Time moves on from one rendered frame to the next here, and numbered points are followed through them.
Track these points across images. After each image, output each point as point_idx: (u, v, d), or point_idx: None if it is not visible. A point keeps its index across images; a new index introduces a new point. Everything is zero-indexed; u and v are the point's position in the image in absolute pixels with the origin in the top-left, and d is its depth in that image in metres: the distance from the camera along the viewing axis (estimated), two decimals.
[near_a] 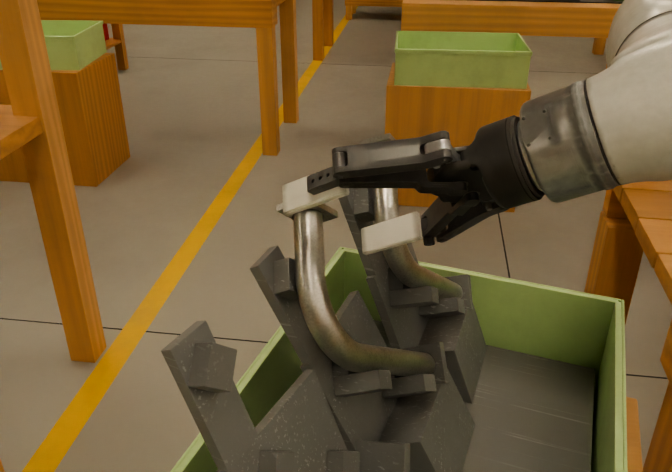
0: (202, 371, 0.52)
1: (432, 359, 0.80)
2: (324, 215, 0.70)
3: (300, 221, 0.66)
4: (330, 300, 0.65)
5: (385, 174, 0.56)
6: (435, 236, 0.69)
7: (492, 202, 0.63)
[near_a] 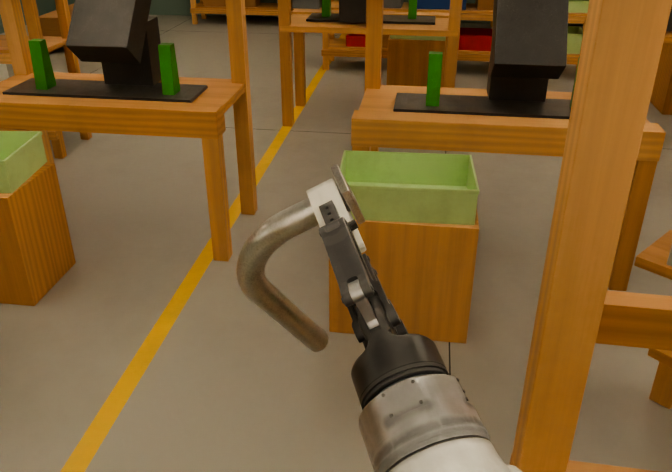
0: None
1: (322, 347, 0.84)
2: (360, 209, 0.69)
3: None
4: (273, 251, 0.68)
5: None
6: None
7: None
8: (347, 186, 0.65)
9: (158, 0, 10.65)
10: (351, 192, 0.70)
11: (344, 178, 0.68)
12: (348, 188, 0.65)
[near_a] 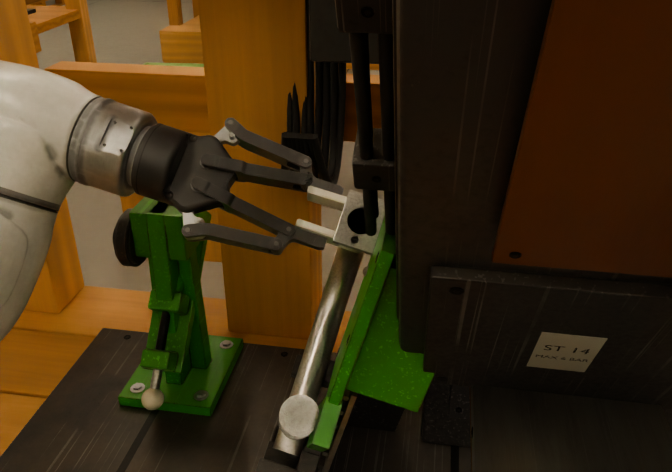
0: None
1: (274, 444, 0.69)
2: (350, 246, 0.62)
3: (362, 212, 0.66)
4: (337, 252, 0.72)
5: (274, 173, 0.67)
6: (283, 247, 0.65)
7: (196, 228, 0.65)
8: (357, 195, 0.64)
9: None
10: (374, 248, 0.63)
11: (380, 221, 0.63)
12: (356, 198, 0.64)
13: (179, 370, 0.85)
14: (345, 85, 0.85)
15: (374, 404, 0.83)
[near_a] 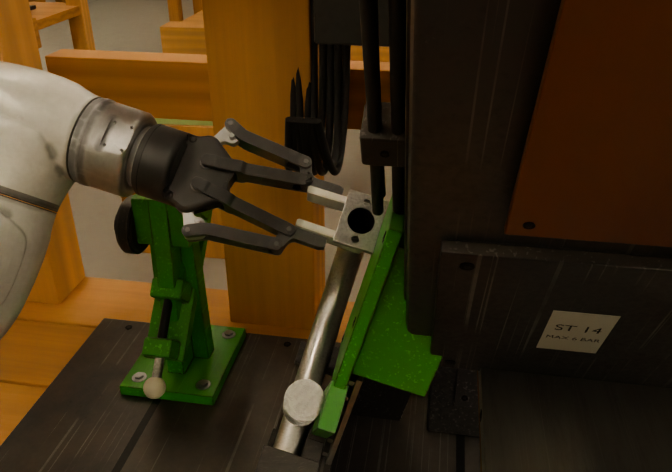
0: None
1: (273, 446, 0.69)
2: (350, 245, 0.62)
3: (362, 212, 0.66)
4: (337, 253, 0.72)
5: (274, 173, 0.67)
6: (283, 247, 0.65)
7: (196, 228, 0.65)
8: (357, 195, 0.64)
9: None
10: (374, 247, 0.63)
11: (380, 221, 0.63)
12: (356, 198, 0.64)
13: (181, 359, 0.84)
14: (349, 71, 0.84)
15: (378, 392, 0.82)
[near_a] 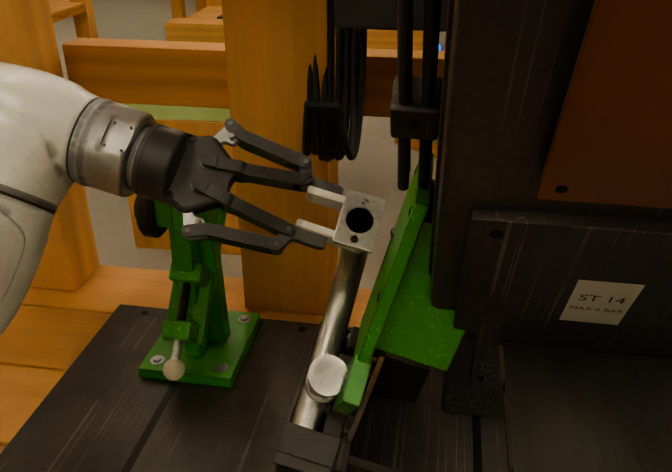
0: None
1: None
2: (349, 245, 0.62)
3: (361, 211, 0.66)
4: (341, 254, 0.72)
5: (274, 173, 0.67)
6: (283, 247, 0.65)
7: (196, 228, 0.65)
8: (355, 195, 0.64)
9: None
10: (373, 246, 0.62)
11: (379, 220, 0.63)
12: (354, 197, 0.64)
13: (200, 341, 0.85)
14: (366, 56, 0.85)
15: (395, 374, 0.83)
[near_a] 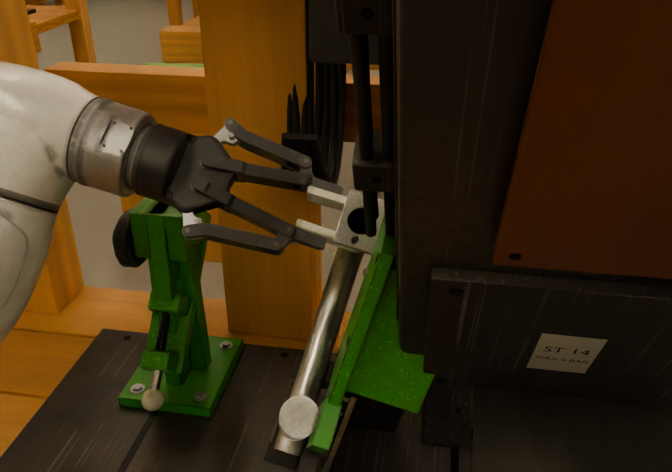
0: None
1: (275, 444, 0.69)
2: (350, 246, 0.62)
3: (362, 212, 0.66)
4: (337, 252, 0.72)
5: (274, 173, 0.67)
6: (283, 247, 0.65)
7: (196, 228, 0.65)
8: (357, 195, 0.64)
9: None
10: (374, 248, 0.63)
11: (380, 221, 0.63)
12: (356, 198, 0.64)
13: (179, 371, 0.85)
14: (345, 86, 0.85)
15: (374, 405, 0.83)
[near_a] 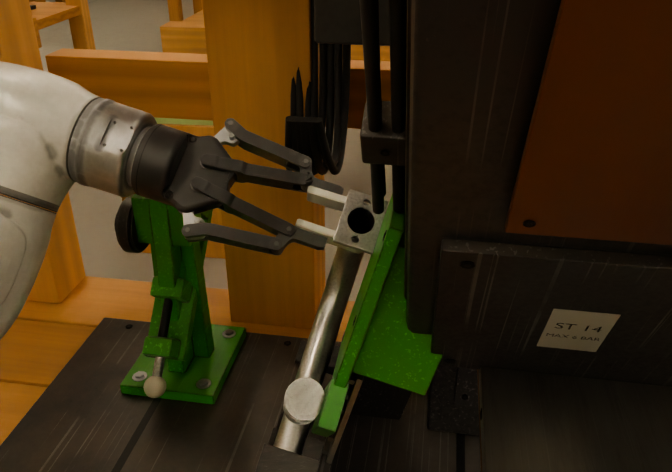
0: None
1: (273, 446, 0.69)
2: (350, 245, 0.62)
3: (362, 212, 0.66)
4: (337, 253, 0.72)
5: (274, 173, 0.67)
6: (283, 247, 0.65)
7: (196, 228, 0.65)
8: (357, 195, 0.64)
9: None
10: (374, 247, 0.63)
11: (380, 221, 0.63)
12: (356, 198, 0.64)
13: (182, 358, 0.84)
14: (349, 70, 0.84)
15: (379, 391, 0.82)
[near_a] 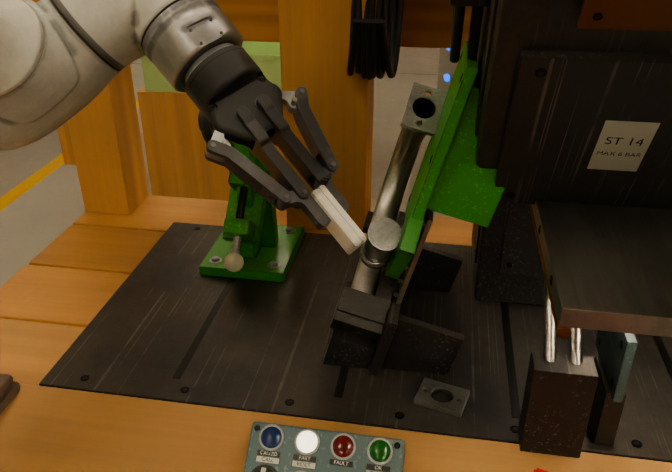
0: None
1: None
2: (415, 128, 0.72)
3: (423, 103, 0.76)
4: (396, 149, 0.82)
5: (303, 156, 0.68)
6: (288, 206, 0.65)
7: (219, 150, 0.65)
8: (420, 86, 0.74)
9: None
10: (436, 130, 0.73)
11: (440, 108, 0.73)
12: (419, 89, 0.74)
13: (256, 239, 0.95)
14: None
15: (431, 266, 0.93)
